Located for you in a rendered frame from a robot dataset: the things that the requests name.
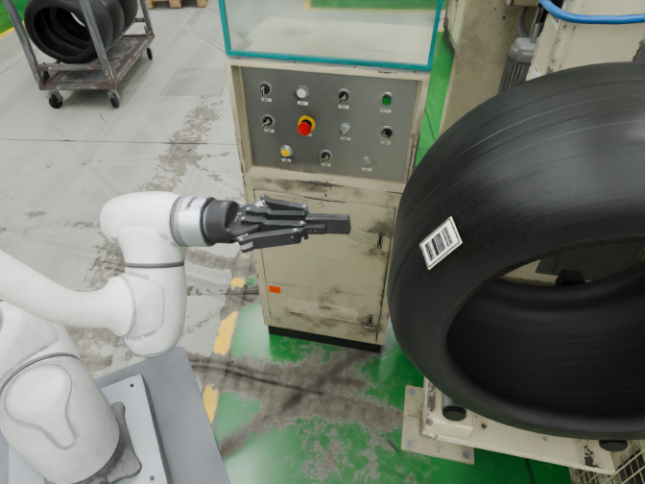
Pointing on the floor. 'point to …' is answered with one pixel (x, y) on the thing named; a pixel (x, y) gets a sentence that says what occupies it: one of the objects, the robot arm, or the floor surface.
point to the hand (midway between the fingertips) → (328, 224)
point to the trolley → (82, 43)
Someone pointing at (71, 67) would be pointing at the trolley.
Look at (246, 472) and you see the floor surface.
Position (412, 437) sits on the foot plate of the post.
